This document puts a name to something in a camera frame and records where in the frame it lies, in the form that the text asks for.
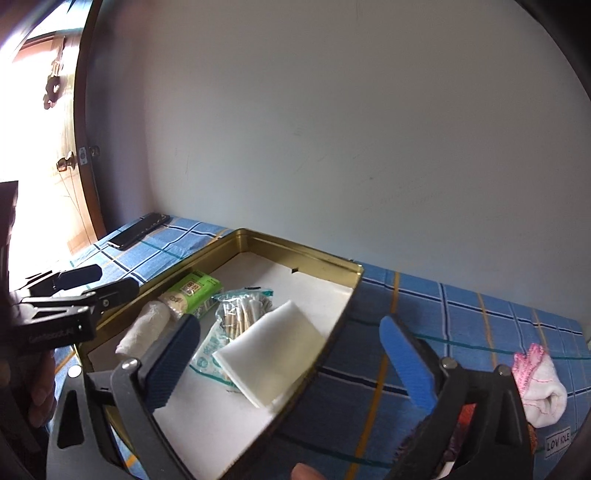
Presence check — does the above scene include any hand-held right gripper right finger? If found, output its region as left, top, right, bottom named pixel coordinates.
left=379, top=315, right=539, bottom=480

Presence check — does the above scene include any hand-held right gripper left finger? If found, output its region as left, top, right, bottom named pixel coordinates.
left=46, top=314, right=202, bottom=480

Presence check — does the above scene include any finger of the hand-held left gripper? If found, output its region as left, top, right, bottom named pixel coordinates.
left=21, top=278, right=139, bottom=320
left=27, top=264, right=103, bottom=296

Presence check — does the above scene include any white towel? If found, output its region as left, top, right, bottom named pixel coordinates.
left=115, top=300, right=178, bottom=358

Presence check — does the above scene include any green tissue packet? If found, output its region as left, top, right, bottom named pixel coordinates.
left=158, top=271, right=219, bottom=319

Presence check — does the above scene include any dark purple scrunchie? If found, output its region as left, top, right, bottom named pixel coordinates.
left=397, top=415, right=462, bottom=476

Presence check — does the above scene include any cotton swab packet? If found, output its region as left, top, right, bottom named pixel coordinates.
left=189, top=287, right=274, bottom=384

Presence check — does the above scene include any white pad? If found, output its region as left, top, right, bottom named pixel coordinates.
left=212, top=300, right=328, bottom=409

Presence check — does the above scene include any white sock with pink trim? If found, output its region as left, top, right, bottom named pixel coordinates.
left=512, top=343, right=568, bottom=428

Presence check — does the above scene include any gold metal tin box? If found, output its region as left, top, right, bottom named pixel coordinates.
left=76, top=227, right=364, bottom=480

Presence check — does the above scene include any person's left hand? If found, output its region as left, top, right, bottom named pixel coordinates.
left=27, top=355, right=59, bottom=426

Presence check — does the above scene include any blue plaid bed sheet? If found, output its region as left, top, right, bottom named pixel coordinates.
left=46, top=212, right=587, bottom=480

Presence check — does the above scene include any black smartphone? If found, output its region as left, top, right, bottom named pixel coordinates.
left=107, top=213, right=167, bottom=251

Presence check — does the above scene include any wooden door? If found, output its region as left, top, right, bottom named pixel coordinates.
left=9, top=0, right=108, bottom=278

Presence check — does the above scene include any brown door ornament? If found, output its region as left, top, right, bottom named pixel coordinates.
left=42, top=60, right=65, bottom=110

